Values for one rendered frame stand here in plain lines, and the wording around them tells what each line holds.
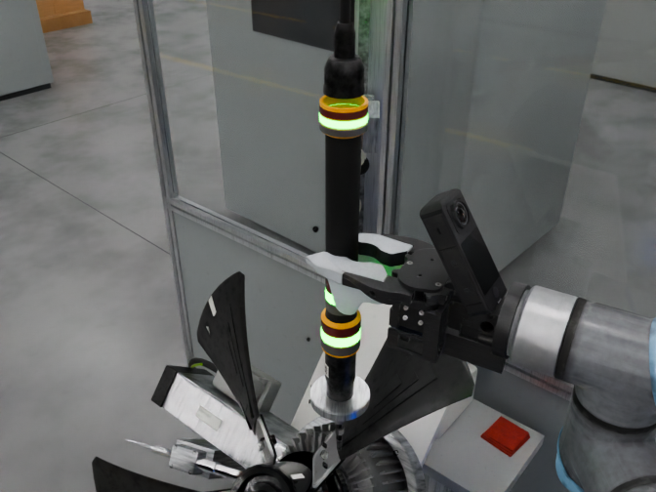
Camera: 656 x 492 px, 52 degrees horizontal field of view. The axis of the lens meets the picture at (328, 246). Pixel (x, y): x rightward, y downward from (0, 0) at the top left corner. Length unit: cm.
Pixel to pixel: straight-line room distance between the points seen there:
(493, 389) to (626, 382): 109
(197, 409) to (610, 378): 85
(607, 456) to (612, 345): 10
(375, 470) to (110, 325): 241
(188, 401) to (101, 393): 175
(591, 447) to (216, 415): 76
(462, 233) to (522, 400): 108
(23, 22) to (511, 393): 555
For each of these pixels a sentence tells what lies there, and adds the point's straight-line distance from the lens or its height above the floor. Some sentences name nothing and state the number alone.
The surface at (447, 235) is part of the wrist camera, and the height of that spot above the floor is 172.
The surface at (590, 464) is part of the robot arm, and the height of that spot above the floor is 156.
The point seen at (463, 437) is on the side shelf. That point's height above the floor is 86.
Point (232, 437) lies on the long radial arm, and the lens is 123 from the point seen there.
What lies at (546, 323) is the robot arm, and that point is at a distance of 60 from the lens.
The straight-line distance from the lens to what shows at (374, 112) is 125.
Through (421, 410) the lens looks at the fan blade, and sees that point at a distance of 89.
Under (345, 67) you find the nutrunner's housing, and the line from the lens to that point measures 58.
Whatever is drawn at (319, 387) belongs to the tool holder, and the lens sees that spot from 80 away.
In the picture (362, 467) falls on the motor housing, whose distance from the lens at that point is 110.
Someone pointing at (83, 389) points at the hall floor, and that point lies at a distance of 307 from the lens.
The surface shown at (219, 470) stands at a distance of 121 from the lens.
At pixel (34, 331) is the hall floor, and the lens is 347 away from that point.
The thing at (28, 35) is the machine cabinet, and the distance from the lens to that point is 653.
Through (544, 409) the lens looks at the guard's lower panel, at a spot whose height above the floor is 90.
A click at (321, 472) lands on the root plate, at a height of 125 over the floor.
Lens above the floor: 202
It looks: 32 degrees down
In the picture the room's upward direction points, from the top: straight up
